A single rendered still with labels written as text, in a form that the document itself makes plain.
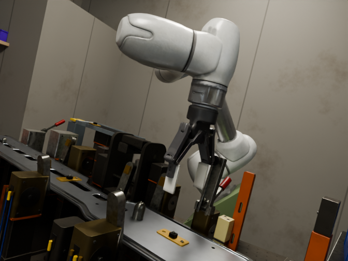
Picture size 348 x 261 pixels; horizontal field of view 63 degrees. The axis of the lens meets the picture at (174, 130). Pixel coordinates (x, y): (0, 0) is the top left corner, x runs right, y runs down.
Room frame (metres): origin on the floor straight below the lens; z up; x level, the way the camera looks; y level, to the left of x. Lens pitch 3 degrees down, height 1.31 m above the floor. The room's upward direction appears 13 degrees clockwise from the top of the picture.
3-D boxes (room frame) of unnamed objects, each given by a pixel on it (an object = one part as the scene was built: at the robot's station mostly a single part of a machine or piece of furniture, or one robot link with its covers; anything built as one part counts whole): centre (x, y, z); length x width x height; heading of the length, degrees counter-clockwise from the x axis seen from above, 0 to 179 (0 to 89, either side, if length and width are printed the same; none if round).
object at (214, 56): (0.70, -0.05, 1.48); 0.13 x 0.11 x 0.16; 106
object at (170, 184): (0.65, -0.02, 1.16); 0.03 x 0.01 x 0.07; 54
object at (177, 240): (0.71, -0.06, 1.01); 0.08 x 0.04 x 0.01; 55
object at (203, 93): (0.71, -0.06, 1.37); 0.09 x 0.09 x 0.06
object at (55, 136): (1.32, 0.48, 0.90); 0.13 x 0.08 x 0.41; 144
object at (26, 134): (1.47, 0.69, 0.88); 0.12 x 0.07 x 0.36; 144
